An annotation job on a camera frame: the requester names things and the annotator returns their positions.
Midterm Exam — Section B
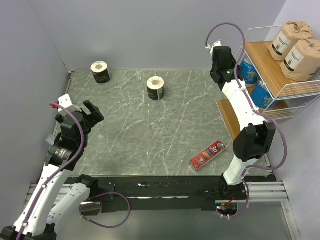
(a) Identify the white wire wooden shelf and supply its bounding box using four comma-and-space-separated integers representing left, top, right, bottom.
216, 24, 320, 146

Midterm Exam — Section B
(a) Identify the red toothpaste box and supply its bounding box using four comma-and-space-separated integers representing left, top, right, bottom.
189, 140, 226, 172

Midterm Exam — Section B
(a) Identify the blue roll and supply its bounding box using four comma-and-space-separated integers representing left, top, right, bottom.
240, 56, 258, 87
250, 77, 278, 109

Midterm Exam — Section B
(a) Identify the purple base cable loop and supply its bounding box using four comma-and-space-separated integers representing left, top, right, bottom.
79, 192, 132, 229

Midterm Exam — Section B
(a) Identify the black roll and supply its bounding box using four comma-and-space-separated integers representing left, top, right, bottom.
90, 61, 111, 85
146, 76, 165, 101

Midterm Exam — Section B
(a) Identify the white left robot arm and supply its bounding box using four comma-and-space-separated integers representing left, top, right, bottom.
0, 96, 104, 240

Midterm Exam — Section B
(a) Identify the brown paper roll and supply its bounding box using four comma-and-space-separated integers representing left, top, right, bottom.
280, 38, 320, 82
268, 21, 314, 62

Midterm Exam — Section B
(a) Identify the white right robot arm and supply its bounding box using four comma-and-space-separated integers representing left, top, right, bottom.
210, 45, 276, 200

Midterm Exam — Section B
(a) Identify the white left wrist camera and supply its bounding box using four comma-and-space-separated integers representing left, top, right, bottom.
58, 93, 81, 113

